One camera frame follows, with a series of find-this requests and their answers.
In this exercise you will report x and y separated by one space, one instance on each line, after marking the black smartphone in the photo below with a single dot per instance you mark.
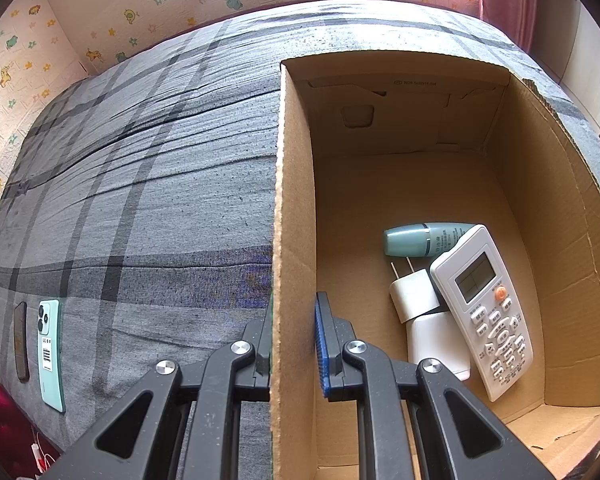
20 345

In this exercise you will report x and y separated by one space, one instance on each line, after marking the cardboard box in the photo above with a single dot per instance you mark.
380 185

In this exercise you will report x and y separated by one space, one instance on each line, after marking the white remote control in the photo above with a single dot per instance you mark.
480 305

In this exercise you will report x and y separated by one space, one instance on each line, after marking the teal lotion bottle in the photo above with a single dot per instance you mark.
415 240

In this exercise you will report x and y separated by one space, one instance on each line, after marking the small white charger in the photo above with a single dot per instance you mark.
415 295

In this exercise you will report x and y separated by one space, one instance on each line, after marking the red cloth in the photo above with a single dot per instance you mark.
0 410

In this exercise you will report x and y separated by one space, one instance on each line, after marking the large white charger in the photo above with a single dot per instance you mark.
435 335

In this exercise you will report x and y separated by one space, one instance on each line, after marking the grey plaid bed sheet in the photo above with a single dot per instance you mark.
130 185

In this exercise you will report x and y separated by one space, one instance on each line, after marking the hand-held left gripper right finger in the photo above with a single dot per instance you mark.
322 340

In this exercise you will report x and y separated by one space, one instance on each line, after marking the green smartphone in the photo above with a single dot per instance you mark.
50 360

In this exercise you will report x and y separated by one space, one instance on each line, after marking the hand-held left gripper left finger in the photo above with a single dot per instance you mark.
260 355

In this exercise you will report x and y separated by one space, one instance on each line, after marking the beige wardrobe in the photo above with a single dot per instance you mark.
580 60

